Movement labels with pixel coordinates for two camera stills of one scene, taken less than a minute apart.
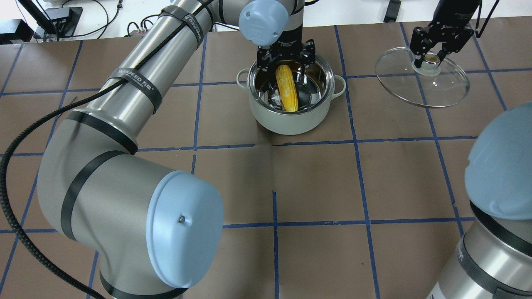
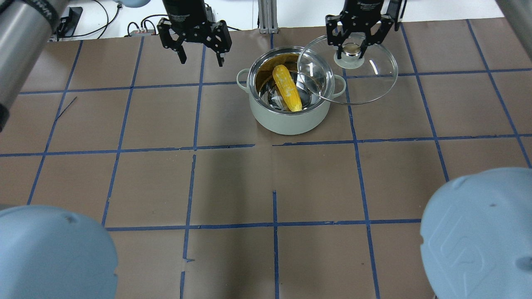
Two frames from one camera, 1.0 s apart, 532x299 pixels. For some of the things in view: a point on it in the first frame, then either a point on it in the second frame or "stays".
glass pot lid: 437,83 to 350,80
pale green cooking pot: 314,90 stays
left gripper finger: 308,54 to 220,41
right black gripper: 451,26 to 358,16
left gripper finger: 266,57 to 168,40
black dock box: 64,20 stays
